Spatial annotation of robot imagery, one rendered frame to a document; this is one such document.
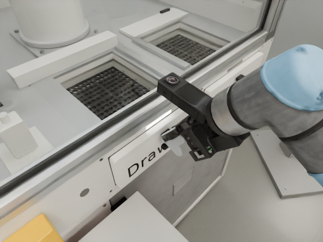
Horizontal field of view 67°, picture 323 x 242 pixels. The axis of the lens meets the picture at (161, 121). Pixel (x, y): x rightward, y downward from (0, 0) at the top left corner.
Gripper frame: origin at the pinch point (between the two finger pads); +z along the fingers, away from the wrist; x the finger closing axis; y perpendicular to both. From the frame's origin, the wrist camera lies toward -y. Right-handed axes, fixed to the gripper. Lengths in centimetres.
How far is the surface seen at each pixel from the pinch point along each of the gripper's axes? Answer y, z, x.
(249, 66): -1.1, 0.3, 37.6
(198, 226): 56, 72, 22
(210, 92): -1.6, -0.4, 17.4
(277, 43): 0, 63, 162
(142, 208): 11.9, 10.3, -12.3
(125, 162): -0.3, 1.5, -11.8
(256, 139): 47, 75, 96
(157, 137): -0.5, 1.2, -2.2
